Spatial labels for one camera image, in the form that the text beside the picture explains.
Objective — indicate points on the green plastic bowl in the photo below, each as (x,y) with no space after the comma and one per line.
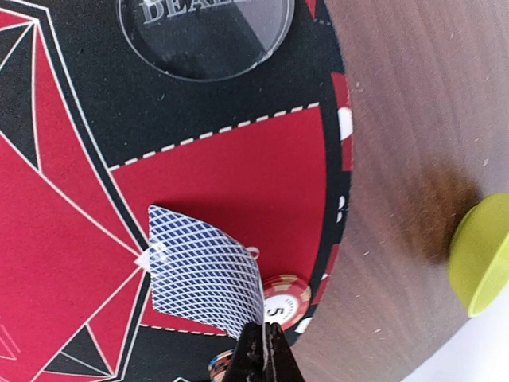
(478,254)

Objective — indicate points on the red five poker chip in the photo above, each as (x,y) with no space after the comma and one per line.
(286,299)

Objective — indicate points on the round red black poker mat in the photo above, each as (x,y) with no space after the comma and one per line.
(92,136)

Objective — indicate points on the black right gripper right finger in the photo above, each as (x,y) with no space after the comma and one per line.
(279,364)

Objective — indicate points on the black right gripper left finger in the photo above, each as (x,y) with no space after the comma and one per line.
(247,362)

